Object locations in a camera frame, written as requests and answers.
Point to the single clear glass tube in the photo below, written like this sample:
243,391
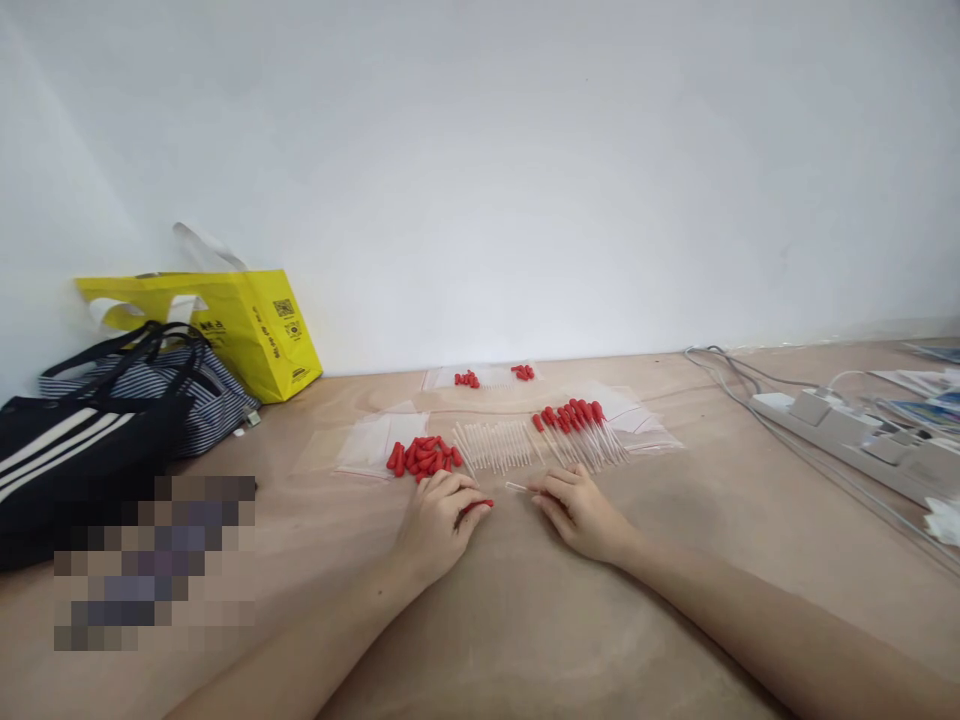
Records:
517,487

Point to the person's left fingers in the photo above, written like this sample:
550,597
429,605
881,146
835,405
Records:
454,484

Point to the white plug adapter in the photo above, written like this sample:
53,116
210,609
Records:
814,406
896,450

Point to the yellow shopping bag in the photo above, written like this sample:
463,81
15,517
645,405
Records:
262,334

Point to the black bag with white stripes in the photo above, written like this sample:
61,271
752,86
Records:
67,465

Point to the row of clear tubes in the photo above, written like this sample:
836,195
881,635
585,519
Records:
499,444

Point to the row of red-capped droppers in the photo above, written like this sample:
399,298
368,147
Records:
577,431

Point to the person's right fingers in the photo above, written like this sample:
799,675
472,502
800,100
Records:
574,474

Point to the person's right thumb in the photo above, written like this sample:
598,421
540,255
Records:
551,511

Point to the person's right index finger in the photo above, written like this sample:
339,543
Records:
553,489

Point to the person's right hand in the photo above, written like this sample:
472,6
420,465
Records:
589,521

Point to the person's left hand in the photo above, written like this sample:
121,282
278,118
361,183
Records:
431,525

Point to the clear zip bag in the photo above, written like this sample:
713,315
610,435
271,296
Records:
491,375
367,446
637,420

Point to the person's left thumb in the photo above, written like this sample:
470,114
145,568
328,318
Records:
471,517

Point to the crumpled white paper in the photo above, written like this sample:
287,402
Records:
945,519

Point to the single red rubber bulb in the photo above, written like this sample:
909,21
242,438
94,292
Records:
480,504

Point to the pile of red bulbs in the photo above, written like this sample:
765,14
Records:
424,456

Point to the white power strip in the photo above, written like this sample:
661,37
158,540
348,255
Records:
847,442

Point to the blue striped tote bag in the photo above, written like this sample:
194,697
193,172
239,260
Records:
202,397

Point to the small cluster of red bulbs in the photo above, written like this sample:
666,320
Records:
523,370
466,379

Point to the stack of printed magazines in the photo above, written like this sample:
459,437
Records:
926,390

